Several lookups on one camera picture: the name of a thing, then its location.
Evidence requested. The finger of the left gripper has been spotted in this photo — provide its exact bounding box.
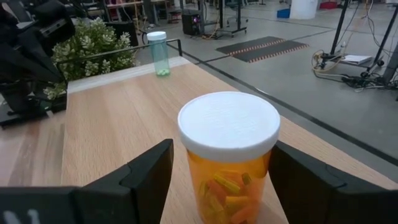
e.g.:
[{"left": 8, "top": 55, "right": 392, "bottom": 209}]
[{"left": 0, "top": 32, "right": 65, "bottom": 84}]

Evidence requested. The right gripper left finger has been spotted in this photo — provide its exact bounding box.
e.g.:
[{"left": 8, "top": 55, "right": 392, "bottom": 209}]
[{"left": 0, "top": 138, "right": 175, "bottom": 224}]

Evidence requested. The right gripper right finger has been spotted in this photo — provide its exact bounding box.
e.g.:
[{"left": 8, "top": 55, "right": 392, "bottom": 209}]
[{"left": 268, "top": 139, "right": 398, "bottom": 224}]

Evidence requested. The large orange medicine bottle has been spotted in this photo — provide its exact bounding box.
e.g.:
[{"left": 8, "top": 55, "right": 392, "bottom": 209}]
[{"left": 177, "top": 91, "right": 281, "bottom": 224}]

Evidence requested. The green medicine bottle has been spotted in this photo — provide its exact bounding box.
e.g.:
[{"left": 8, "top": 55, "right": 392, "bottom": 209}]
[{"left": 146, "top": 30, "right": 171, "bottom": 77}]

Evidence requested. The green plant in black pot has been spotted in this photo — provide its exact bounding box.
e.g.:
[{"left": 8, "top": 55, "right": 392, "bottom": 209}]
[{"left": 43, "top": 17, "right": 139, "bottom": 101}]

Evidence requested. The background shelving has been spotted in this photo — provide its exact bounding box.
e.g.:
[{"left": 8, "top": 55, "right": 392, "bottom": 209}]
[{"left": 99, "top": 0, "right": 183, "bottom": 24}]

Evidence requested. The black computer tower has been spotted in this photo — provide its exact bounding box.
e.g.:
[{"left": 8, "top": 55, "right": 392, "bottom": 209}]
[{"left": 182, "top": 12, "right": 203, "bottom": 36}]

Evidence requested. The white notebook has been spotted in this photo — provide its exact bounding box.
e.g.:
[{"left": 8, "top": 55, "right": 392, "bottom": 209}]
[{"left": 340, "top": 54, "right": 373, "bottom": 66}]

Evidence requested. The black mat, orange striped edge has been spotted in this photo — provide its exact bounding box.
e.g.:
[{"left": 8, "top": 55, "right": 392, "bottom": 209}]
[
  {"left": 233, "top": 39, "right": 309, "bottom": 64},
  {"left": 216, "top": 35, "right": 285, "bottom": 54}
]

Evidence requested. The black stand pole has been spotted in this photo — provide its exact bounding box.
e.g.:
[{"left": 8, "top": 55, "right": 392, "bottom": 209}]
[
  {"left": 360, "top": 4, "right": 398, "bottom": 78},
  {"left": 320, "top": 0, "right": 351, "bottom": 63}
]

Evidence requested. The black rolling stand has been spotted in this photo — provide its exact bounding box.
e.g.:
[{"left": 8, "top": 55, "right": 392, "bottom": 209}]
[{"left": 214, "top": 0, "right": 249, "bottom": 40}]

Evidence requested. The white round pillar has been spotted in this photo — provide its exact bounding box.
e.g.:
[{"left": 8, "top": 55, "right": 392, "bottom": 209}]
[{"left": 289, "top": 0, "right": 320, "bottom": 21}]

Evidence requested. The floor cable tangle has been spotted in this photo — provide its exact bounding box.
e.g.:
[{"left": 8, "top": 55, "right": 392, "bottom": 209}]
[{"left": 310, "top": 49, "right": 398, "bottom": 93}]

